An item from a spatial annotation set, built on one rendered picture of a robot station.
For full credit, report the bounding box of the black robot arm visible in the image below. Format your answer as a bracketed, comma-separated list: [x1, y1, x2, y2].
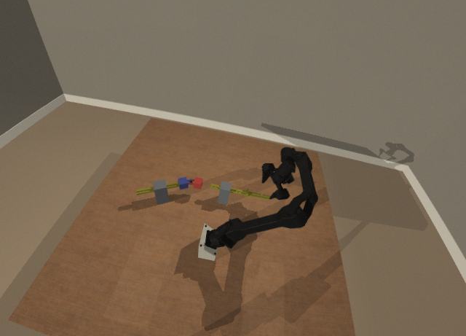
[205, 147, 318, 249]

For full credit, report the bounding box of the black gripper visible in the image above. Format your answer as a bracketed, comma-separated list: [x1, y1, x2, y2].
[262, 163, 290, 200]

